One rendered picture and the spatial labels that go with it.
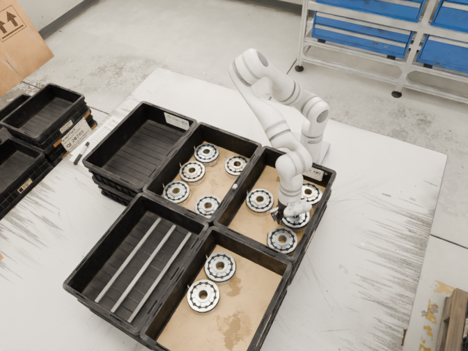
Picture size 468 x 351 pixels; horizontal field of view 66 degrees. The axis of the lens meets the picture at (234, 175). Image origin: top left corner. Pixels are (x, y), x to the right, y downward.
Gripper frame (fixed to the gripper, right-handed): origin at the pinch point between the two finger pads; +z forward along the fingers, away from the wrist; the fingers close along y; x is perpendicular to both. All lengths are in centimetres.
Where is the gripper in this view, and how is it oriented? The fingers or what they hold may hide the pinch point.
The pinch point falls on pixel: (286, 219)
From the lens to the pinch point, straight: 132.0
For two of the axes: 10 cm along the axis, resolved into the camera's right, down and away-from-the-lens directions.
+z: 0.5, 6.1, 7.9
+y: -9.5, 2.8, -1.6
